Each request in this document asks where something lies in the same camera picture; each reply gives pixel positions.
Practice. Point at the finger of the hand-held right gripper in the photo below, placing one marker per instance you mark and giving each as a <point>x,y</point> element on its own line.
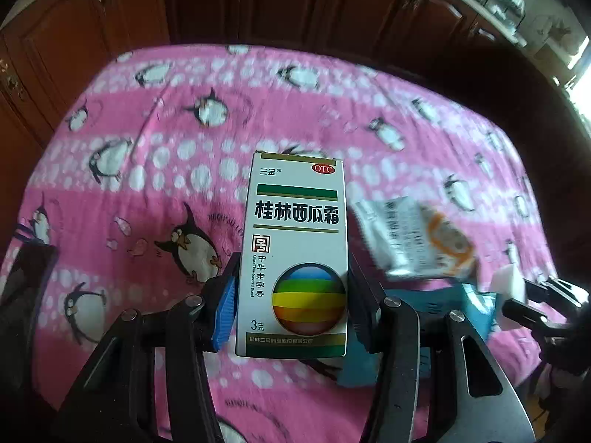
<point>535,319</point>
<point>554,290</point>

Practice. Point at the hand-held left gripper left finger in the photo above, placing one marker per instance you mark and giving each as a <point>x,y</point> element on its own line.
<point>225,314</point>

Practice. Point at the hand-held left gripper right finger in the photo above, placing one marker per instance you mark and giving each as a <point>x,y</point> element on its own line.
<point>364,300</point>

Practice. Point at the white paper tissue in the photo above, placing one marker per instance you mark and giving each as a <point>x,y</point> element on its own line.
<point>508,284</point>

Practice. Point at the white medicine box rainbow ball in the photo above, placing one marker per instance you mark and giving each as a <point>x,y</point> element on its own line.
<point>295,240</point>

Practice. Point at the blue plastic packet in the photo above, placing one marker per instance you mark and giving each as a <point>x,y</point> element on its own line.
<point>466,302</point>

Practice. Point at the silver orange sachet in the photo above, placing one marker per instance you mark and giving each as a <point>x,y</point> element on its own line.
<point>406,240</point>

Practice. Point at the pink penguin print blanket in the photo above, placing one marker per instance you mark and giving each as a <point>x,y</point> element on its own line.
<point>184,115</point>

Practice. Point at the dark wooden kitchen cabinets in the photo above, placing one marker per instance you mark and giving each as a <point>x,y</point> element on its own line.
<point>542,32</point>

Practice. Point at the brown wooden base cabinets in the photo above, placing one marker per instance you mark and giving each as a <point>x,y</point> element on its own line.
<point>231,4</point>

